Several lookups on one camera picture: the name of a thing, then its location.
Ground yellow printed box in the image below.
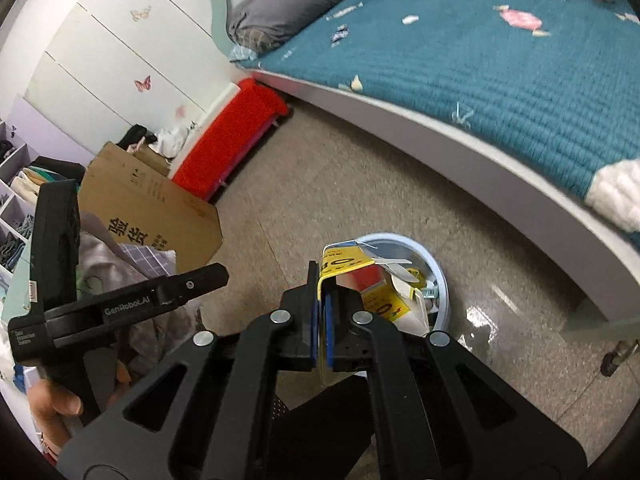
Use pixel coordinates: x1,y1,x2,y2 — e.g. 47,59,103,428
318,238,409,330

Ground white round trash bin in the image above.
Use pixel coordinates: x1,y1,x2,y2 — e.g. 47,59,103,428
356,233,451,337

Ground person's left hand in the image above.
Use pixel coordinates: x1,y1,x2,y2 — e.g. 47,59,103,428
27,378,84,460

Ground fluffy grey sleeve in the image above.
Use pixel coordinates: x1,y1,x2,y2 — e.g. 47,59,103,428
74,211,202,376

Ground open shelf unit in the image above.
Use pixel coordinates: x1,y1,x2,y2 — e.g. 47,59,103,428
0,119,87,281

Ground brown cardboard box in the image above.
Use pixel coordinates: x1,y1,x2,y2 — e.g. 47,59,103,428
78,142,222,272

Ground red covered low bench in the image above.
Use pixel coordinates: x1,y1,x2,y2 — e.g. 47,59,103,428
169,78,290,200

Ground grey pillow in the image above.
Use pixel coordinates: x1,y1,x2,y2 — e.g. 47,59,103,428
226,0,399,57

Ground white wardrobe doors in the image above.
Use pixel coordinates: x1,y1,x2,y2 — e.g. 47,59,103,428
1,0,243,152

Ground teal knitted bed blanket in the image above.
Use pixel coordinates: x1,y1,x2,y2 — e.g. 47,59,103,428
240,0,640,248

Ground grey bed frame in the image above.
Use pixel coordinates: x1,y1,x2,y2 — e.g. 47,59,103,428
251,70,639,322

